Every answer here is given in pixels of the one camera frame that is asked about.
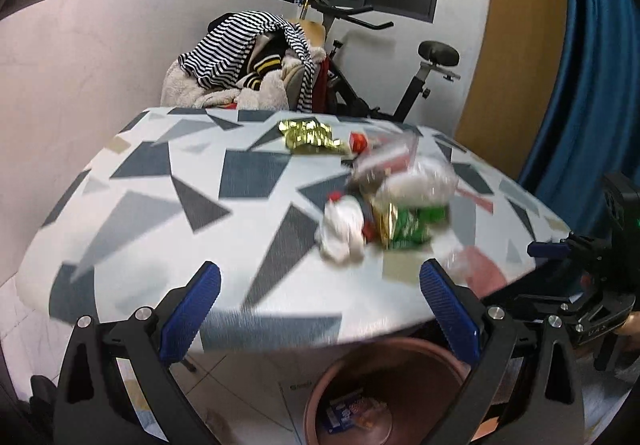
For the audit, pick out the clear bag with white contents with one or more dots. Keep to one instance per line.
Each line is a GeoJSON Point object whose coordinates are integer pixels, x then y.
{"type": "Point", "coordinates": [420, 185]}

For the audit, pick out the brown round trash bin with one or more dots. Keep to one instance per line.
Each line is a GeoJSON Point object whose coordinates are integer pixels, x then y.
{"type": "Point", "coordinates": [400, 375]}

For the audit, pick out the wooden chair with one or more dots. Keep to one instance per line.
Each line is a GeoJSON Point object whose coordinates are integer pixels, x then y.
{"type": "Point", "coordinates": [312, 32]}

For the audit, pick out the white printed packet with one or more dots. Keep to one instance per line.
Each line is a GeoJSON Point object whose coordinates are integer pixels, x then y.
{"type": "Point", "coordinates": [345, 412]}

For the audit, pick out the white plastic wrapper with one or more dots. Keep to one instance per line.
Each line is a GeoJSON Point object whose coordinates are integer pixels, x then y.
{"type": "Point", "coordinates": [340, 230]}

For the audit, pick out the blue curtain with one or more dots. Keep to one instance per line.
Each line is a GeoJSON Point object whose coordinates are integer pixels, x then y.
{"type": "Point", "coordinates": [590, 75]}

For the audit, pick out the black exercise bike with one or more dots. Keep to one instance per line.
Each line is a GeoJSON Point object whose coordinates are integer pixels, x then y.
{"type": "Point", "coordinates": [415, 90]}

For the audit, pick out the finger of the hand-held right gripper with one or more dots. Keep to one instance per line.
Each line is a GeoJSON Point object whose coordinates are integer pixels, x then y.
{"type": "Point", "coordinates": [545, 306]}
{"type": "Point", "coordinates": [547, 249]}

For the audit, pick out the small red wrapper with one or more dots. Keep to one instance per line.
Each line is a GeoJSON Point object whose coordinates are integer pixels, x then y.
{"type": "Point", "coordinates": [359, 141]}
{"type": "Point", "coordinates": [368, 231]}

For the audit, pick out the clear plastic bag, brown contents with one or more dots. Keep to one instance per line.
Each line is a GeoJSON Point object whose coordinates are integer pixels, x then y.
{"type": "Point", "coordinates": [387, 160]}

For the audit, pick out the person's right hand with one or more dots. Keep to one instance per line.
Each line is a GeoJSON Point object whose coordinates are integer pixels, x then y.
{"type": "Point", "coordinates": [633, 325]}

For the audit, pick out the gold foil wrapper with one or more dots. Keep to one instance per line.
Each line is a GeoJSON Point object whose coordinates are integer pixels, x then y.
{"type": "Point", "coordinates": [305, 132]}

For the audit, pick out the geometric patterned table cover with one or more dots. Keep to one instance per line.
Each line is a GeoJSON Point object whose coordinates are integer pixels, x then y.
{"type": "Point", "coordinates": [200, 165]}

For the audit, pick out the dark jacket with yellow stripes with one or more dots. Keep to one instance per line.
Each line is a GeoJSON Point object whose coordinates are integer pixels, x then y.
{"type": "Point", "coordinates": [265, 62]}

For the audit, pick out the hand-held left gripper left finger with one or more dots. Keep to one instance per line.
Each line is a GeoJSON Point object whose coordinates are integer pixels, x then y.
{"type": "Point", "coordinates": [192, 310]}

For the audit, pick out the green and gold snack packet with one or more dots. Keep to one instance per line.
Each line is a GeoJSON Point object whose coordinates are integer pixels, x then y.
{"type": "Point", "coordinates": [410, 225]}

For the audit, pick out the wooden door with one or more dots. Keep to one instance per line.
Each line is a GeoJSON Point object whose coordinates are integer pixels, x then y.
{"type": "Point", "coordinates": [510, 50]}

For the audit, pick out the beige fleece blanket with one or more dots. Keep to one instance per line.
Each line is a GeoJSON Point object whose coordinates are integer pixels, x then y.
{"type": "Point", "coordinates": [185, 90]}

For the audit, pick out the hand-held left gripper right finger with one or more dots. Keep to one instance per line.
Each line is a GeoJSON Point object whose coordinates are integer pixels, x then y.
{"type": "Point", "coordinates": [447, 310]}

